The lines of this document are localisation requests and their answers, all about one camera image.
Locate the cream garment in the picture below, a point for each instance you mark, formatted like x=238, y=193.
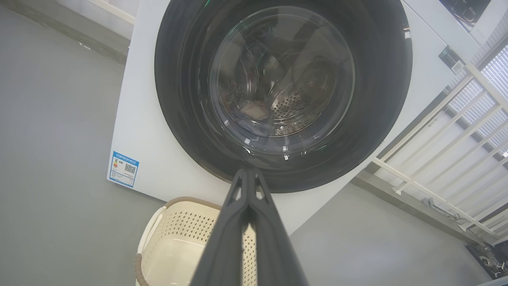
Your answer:
x=254, y=110

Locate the perforated steel washer drum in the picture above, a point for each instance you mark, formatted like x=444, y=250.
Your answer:
x=289, y=107

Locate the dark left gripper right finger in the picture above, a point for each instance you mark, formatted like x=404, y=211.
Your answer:
x=274, y=254

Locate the black washer control panel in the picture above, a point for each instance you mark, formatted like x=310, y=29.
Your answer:
x=466, y=12

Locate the white front-load washing machine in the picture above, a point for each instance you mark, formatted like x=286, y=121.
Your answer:
x=158, y=99

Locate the black QR code sticker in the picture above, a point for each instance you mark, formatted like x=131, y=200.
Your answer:
x=452, y=60

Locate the blue energy label sticker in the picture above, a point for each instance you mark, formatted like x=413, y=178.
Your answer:
x=124, y=169

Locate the black round washer door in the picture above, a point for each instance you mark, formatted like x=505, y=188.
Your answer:
x=178, y=79

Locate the black floor equipment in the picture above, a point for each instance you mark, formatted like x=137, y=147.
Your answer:
x=490, y=260

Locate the white low rail bar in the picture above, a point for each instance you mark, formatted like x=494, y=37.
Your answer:
x=115, y=11

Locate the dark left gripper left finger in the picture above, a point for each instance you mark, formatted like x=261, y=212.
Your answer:
x=222, y=254

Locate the cream perforated laundry basket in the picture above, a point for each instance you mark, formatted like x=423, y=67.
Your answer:
x=174, y=246

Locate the white metal rack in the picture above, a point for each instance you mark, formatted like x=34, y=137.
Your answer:
x=420, y=186

